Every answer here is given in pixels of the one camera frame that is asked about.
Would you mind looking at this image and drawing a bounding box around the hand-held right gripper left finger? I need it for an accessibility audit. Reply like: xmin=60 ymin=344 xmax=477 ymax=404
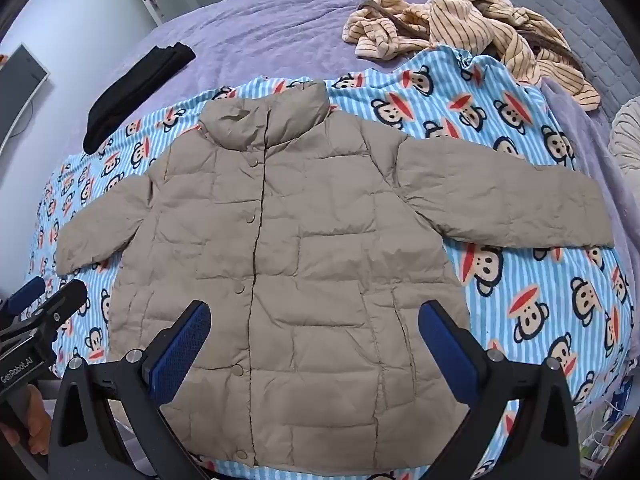
xmin=47 ymin=300 xmax=211 ymax=480

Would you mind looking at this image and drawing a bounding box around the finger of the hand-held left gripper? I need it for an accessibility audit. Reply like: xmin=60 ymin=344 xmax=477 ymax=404
xmin=19 ymin=279 xmax=89 ymax=334
xmin=0 ymin=276 xmax=47 ymax=319

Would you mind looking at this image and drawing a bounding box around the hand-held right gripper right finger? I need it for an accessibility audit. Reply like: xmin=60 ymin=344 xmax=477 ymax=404
xmin=417 ymin=300 xmax=581 ymax=480

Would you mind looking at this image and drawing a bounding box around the beige puffer jacket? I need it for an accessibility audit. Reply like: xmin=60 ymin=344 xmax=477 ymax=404
xmin=55 ymin=79 xmax=616 ymax=471

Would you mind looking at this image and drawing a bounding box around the person's left hand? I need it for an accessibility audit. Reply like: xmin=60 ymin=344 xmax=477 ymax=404
xmin=26 ymin=384 xmax=52 ymax=455

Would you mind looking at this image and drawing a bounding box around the pile of small clutter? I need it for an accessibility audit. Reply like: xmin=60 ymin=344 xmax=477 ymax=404
xmin=580 ymin=360 xmax=637 ymax=471

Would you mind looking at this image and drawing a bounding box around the white framed monitor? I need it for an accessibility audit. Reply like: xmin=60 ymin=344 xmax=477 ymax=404
xmin=0 ymin=42 xmax=52 ymax=161

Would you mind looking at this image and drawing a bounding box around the black folded garment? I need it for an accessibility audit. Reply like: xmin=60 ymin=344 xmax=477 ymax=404
xmin=82 ymin=45 xmax=197 ymax=155

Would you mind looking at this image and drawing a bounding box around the blue striped monkey print blanket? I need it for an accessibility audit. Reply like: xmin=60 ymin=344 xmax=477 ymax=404
xmin=27 ymin=45 xmax=636 ymax=480

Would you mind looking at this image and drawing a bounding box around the yellow striped fleece garment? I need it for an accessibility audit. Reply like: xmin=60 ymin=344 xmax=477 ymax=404
xmin=341 ymin=0 xmax=601 ymax=111

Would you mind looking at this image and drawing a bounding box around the purple bedspread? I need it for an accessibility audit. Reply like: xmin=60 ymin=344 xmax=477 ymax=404
xmin=45 ymin=0 xmax=633 ymax=271

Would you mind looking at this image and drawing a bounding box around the grey quilted headboard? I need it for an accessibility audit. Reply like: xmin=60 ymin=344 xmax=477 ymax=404
xmin=490 ymin=0 xmax=640 ymax=123

